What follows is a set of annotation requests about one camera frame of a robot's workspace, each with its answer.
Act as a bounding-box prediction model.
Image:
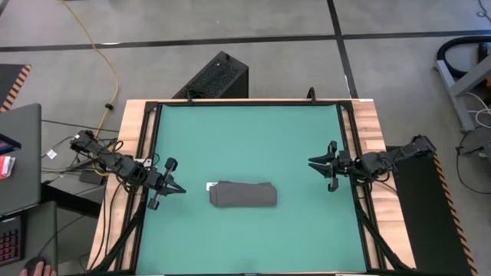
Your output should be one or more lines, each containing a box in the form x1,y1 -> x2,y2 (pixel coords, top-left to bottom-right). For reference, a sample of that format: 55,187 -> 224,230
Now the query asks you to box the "person's hand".
18,261 -> 58,276

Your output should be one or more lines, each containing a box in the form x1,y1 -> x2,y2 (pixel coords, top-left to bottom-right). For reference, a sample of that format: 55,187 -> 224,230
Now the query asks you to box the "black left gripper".
144,156 -> 187,211

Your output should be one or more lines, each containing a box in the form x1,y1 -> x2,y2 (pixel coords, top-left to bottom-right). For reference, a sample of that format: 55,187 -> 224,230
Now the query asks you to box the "grey towel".
206,180 -> 278,209

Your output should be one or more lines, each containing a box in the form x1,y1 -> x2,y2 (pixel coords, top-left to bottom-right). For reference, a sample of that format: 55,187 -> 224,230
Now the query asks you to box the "black looped floor cable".
455,133 -> 491,192

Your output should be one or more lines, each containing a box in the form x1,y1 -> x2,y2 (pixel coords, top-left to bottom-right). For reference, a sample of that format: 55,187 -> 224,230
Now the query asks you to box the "yellow floor cable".
61,0 -> 120,177

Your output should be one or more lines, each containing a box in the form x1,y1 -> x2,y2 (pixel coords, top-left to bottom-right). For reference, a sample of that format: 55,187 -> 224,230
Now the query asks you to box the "white floor cable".
466,91 -> 491,130

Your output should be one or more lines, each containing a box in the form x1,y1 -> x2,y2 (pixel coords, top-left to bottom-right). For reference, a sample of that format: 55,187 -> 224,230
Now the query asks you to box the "black metal table frame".
87,99 -> 415,276

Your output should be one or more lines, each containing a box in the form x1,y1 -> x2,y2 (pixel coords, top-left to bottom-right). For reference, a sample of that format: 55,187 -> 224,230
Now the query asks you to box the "grey laptop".
0,102 -> 42,218

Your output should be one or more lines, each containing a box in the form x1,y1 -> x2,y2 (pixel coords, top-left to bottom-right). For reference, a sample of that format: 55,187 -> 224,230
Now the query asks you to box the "black tablet device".
0,133 -> 22,156

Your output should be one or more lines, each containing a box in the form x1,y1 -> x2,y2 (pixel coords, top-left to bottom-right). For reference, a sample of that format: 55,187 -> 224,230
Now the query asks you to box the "backlit black keyboard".
0,215 -> 22,266

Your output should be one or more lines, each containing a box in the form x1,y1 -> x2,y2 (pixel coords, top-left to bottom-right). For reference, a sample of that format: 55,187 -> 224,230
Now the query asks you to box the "black hazard-striped floor mat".
385,145 -> 479,276
0,64 -> 31,110

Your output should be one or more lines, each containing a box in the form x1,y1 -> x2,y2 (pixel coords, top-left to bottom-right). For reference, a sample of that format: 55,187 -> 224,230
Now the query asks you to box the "grey round stand base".
460,126 -> 491,158

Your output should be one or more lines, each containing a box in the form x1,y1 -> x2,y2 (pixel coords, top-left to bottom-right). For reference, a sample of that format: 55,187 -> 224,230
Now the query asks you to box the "black computer tower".
172,51 -> 249,100

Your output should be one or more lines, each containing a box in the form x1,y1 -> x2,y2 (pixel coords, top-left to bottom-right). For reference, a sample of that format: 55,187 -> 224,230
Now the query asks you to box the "grey metal stand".
433,55 -> 491,133

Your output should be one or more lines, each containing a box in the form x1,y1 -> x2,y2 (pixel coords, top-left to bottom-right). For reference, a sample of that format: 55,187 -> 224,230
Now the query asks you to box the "green table mat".
136,103 -> 367,275

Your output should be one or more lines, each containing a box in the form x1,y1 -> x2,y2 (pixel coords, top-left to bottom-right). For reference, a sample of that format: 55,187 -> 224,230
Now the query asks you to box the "thin black floor cable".
41,119 -> 119,134

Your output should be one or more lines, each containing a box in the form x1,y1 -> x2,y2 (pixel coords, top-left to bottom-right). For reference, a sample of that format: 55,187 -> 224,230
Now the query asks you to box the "red white packet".
0,155 -> 17,180

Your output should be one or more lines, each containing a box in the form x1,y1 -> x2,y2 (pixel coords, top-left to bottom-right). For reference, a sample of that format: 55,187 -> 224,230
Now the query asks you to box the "grey desk shelf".
0,201 -> 58,276

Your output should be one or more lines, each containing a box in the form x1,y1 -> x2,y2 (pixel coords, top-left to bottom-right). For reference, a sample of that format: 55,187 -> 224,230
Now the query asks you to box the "black computer mouse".
25,256 -> 49,275

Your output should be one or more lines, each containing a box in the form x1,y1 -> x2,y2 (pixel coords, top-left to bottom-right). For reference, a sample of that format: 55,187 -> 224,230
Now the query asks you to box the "black hose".
437,35 -> 491,77

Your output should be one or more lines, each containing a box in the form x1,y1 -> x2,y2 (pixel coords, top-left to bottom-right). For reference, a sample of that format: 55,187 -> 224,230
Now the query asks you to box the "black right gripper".
308,140 -> 358,192

